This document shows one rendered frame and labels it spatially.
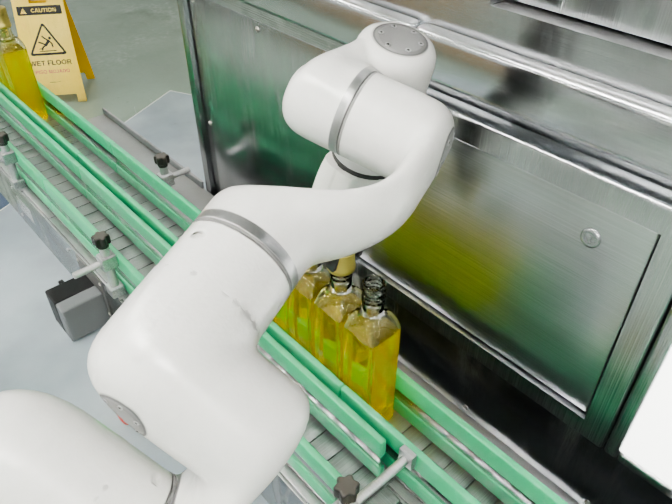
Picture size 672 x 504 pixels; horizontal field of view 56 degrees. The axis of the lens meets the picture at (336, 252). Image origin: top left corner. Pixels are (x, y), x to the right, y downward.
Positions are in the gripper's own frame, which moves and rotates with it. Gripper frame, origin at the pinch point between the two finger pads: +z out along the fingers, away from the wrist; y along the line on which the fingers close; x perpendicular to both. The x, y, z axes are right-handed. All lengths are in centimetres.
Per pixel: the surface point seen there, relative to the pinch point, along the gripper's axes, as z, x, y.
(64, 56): 167, -281, -77
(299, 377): 21.3, 3.6, 6.1
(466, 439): 15.7, 25.0, -3.3
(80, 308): 45, -40, 20
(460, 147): -12.7, 3.2, -12.8
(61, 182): 49, -74, 7
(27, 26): 154, -297, -66
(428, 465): 14.1, 24.3, 4.0
